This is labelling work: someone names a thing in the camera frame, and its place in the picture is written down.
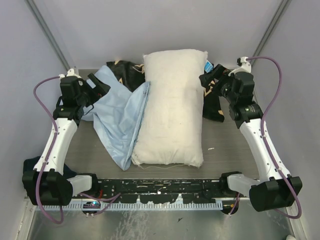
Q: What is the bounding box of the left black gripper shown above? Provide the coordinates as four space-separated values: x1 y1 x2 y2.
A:
78 73 111 107

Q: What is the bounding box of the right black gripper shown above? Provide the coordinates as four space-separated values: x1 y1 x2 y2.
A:
199 64 237 104

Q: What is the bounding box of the light blue pillowcase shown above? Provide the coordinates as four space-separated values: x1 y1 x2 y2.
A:
81 65 150 171

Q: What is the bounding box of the white pillow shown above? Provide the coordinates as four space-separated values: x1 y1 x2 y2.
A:
131 49 208 168

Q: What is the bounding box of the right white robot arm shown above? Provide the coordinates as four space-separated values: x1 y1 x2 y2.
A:
199 64 303 212

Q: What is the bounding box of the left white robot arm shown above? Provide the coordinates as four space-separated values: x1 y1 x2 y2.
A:
22 69 111 206

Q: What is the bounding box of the black floral patterned cloth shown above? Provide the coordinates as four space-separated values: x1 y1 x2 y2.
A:
106 60 225 123

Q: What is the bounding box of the dark navy cloth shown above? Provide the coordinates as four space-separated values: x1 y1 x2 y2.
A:
22 156 77 191

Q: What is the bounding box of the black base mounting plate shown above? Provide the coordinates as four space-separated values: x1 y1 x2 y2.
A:
86 178 237 204

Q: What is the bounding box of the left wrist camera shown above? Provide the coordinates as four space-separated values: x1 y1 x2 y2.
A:
58 68 82 81

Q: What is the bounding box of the left aluminium frame post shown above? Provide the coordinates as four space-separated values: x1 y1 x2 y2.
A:
25 0 71 71

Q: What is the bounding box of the aluminium frame post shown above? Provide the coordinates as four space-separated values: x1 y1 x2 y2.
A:
25 0 71 71
253 0 292 57

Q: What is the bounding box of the right aluminium frame post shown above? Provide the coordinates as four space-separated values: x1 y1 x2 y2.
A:
253 0 292 57

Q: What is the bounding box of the white slotted cable duct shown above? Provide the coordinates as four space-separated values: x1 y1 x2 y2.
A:
41 201 223 211

